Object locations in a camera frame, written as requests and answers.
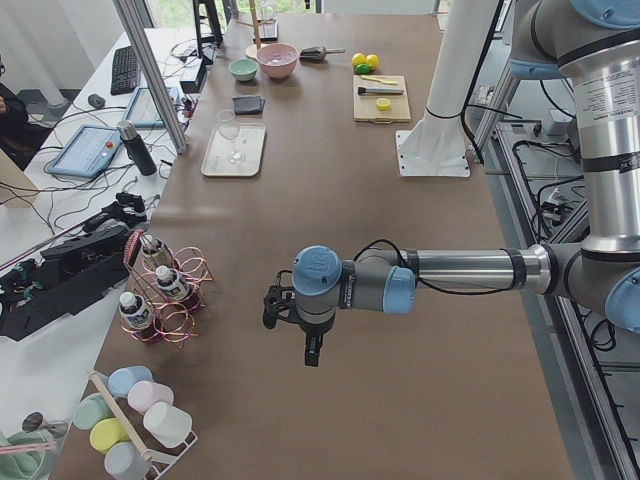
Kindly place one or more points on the pink bowl with ice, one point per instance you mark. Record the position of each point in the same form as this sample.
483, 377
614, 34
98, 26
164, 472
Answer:
277, 60

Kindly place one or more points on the black thermos bottle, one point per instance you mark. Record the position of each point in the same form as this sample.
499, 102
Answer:
136, 148

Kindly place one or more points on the grey cup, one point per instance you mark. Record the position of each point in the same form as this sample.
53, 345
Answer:
124, 462

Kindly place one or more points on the white cup rack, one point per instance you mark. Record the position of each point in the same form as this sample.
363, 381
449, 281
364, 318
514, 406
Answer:
162, 459

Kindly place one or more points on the green cup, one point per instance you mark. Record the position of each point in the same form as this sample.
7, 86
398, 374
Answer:
91, 410

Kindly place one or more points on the white cup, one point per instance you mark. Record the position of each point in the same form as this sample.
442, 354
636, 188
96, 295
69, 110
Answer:
168, 424

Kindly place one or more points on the half lemon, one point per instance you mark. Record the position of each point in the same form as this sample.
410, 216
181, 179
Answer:
383, 104

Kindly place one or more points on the clear wine glass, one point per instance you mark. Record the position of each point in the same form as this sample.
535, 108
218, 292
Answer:
229, 129

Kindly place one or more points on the copper wire bottle basket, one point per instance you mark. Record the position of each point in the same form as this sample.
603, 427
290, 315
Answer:
174, 323

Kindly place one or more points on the yellow peeler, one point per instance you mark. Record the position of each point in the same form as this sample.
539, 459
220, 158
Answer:
378, 80

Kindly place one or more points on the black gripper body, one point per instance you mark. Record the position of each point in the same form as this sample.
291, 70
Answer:
313, 334

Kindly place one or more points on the black handled knife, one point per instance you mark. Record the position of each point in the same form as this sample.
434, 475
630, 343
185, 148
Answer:
363, 90

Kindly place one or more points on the aluminium frame post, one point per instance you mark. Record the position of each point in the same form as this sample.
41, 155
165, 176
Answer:
133, 26

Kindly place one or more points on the cream serving tray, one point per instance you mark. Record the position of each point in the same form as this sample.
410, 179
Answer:
250, 142

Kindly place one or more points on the grey folded cloth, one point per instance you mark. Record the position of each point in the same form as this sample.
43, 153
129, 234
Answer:
248, 105

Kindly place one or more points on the yellow lemon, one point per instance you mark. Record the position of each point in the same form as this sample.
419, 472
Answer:
372, 61
357, 59

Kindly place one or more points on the green lime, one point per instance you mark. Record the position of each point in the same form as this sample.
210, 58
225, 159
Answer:
362, 69

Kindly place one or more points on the metal scoop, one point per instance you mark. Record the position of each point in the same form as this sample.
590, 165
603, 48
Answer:
318, 54

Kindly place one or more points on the computer mouse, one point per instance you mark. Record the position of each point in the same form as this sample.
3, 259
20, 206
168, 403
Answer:
96, 101

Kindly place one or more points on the green bowl with utensils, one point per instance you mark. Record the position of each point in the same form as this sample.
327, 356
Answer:
32, 452

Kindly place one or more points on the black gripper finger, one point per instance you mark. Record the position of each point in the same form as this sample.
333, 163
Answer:
309, 350
316, 345

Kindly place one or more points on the blue cup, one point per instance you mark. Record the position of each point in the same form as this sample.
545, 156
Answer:
123, 379

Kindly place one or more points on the wooden cutting board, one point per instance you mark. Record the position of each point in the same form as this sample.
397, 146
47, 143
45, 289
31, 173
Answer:
364, 107

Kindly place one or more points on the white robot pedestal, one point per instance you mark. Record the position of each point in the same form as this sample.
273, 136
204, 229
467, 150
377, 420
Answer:
436, 145

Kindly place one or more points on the wooden glass tree stand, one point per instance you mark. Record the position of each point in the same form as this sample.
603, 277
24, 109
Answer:
261, 18

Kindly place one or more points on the tea bottle front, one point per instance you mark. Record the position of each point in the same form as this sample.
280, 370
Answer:
137, 315

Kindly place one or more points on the tea bottle near handle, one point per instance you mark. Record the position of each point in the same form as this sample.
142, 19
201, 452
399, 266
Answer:
155, 253

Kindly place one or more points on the black keyboard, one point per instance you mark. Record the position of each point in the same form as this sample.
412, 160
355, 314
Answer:
125, 73

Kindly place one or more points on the black device chassis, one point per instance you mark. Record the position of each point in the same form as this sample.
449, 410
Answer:
73, 275

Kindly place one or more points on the yellow cup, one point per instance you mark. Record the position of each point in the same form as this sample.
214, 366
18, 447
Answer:
106, 433

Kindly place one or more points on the tea bottle middle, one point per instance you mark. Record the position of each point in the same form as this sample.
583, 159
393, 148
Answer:
172, 285

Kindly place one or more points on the pink cup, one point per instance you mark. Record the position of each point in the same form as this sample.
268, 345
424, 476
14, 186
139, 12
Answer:
144, 394

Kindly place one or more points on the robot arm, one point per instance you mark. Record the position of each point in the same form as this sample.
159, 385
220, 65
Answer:
595, 44

